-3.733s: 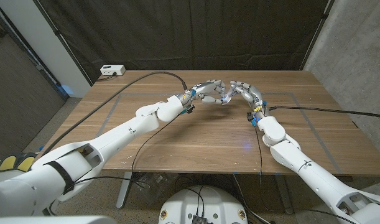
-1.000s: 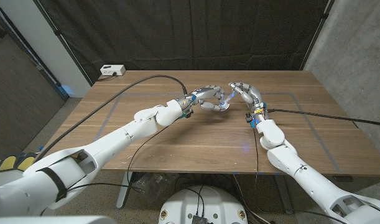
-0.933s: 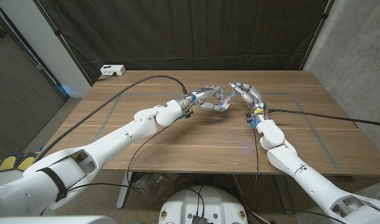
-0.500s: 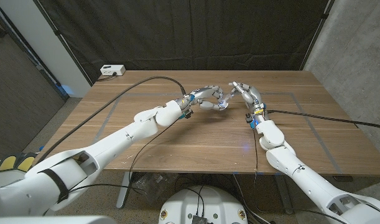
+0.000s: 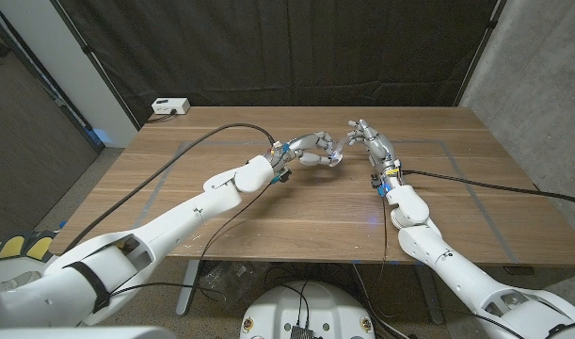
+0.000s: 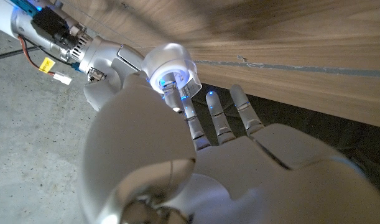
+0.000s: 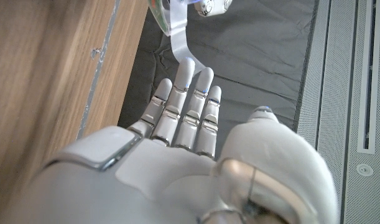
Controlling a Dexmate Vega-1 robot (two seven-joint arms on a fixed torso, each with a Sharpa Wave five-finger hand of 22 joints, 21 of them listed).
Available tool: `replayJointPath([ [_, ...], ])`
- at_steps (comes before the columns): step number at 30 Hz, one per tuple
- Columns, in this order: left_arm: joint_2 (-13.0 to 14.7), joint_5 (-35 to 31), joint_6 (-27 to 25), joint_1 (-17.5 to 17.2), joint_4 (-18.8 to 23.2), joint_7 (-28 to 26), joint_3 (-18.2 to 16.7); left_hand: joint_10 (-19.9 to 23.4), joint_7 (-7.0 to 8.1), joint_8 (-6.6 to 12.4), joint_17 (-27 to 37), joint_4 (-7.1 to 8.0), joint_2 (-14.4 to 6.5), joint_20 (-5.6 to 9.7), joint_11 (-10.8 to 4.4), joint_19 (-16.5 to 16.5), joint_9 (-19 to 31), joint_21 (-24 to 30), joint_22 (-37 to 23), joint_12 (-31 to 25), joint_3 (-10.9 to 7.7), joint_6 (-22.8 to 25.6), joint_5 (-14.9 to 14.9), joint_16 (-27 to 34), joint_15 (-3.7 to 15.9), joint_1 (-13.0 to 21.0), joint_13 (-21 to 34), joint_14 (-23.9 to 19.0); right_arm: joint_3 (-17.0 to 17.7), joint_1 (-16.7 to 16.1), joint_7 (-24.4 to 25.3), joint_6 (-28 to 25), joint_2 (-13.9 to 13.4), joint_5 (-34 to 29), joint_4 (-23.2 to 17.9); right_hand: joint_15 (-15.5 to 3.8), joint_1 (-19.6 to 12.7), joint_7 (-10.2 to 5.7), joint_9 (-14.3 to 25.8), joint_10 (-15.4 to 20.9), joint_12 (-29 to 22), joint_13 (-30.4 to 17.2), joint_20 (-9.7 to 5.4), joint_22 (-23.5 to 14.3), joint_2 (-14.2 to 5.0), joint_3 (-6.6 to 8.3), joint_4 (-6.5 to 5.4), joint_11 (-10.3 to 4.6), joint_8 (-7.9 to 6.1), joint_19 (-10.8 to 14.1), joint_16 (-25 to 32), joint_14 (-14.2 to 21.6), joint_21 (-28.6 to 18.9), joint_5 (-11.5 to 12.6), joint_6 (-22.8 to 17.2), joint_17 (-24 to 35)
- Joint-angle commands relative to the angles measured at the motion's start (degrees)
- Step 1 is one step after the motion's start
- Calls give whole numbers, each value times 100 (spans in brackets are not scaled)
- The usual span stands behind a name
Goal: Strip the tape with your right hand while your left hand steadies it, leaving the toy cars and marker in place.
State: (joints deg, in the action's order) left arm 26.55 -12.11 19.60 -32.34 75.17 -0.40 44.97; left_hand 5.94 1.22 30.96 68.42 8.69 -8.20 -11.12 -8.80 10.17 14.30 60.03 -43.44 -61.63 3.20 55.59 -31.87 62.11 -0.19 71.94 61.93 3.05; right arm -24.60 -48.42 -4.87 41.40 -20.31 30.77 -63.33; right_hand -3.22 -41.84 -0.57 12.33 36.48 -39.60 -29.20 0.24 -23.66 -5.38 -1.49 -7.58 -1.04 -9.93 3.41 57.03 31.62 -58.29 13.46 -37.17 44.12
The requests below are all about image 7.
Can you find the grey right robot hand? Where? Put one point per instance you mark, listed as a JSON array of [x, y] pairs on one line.
[[164, 180]]

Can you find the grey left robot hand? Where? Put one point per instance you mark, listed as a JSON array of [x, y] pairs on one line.
[[213, 7]]

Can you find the clear tape roll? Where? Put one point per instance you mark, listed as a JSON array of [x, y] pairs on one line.
[[177, 34]]

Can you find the grey tape outline on table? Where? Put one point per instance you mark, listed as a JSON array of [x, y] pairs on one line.
[[99, 62]]

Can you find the black backdrop curtain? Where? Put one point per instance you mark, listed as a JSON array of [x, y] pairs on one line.
[[255, 62]]

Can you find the long ceiling slot vent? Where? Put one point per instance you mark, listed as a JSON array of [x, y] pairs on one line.
[[368, 77]]

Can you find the round ceiling fixture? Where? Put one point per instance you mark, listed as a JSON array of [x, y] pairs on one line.
[[364, 170]]

